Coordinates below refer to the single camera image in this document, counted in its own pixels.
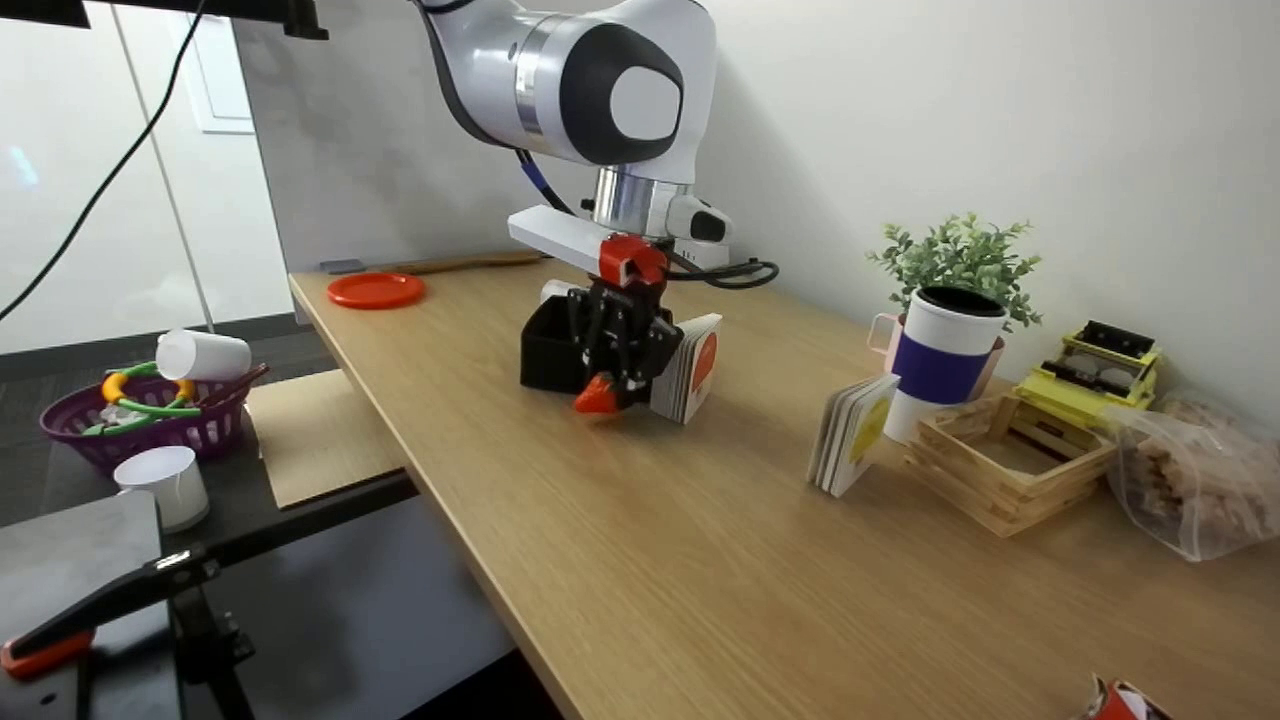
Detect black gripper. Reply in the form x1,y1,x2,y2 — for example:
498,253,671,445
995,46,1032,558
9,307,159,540
567,282,688,407

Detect red strawberry toy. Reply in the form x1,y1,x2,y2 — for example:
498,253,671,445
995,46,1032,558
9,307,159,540
574,373,634,426

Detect white book with yellow picture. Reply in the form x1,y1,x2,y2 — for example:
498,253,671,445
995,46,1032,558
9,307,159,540
803,373,906,503

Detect orange round plate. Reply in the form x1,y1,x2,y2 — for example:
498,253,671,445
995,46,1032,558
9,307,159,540
325,268,431,318

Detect light wooden board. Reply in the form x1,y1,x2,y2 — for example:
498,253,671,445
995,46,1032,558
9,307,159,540
245,365,414,514

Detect white cup with blue sleeve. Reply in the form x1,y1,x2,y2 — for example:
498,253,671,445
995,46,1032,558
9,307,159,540
881,286,1011,449

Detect green plant in pink pot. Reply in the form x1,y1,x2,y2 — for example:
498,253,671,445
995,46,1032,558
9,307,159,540
864,212,1046,393

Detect wooden slat crate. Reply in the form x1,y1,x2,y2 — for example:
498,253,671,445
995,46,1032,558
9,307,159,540
910,389,1126,546

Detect black side table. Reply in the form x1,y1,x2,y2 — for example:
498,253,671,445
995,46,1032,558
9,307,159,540
0,335,533,720

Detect white mug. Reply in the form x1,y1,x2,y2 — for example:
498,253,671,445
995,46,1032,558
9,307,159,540
151,328,258,389

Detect white paper cup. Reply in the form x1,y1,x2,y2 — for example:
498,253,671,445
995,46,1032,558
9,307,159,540
110,445,215,538

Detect purple basket with items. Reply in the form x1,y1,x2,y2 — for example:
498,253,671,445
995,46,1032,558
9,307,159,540
35,361,270,477

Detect black overhead shelf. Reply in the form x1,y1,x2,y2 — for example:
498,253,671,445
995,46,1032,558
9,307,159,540
0,0,332,46

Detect grey flat board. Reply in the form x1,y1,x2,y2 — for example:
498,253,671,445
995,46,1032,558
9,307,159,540
0,490,168,649

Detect clear bag of snacks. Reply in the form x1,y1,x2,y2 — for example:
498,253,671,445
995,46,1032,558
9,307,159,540
1102,401,1280,567

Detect red gripper mount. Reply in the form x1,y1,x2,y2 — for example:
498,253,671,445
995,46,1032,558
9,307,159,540
595,231,671,298

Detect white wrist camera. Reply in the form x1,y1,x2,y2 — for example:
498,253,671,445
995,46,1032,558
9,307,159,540
660,191,735,253

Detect black bar clamp orange handle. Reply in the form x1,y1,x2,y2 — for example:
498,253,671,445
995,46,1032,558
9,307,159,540
0,470,426,690

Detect black hanging cable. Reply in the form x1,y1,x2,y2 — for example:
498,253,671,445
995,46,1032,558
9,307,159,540
0,0,212,328

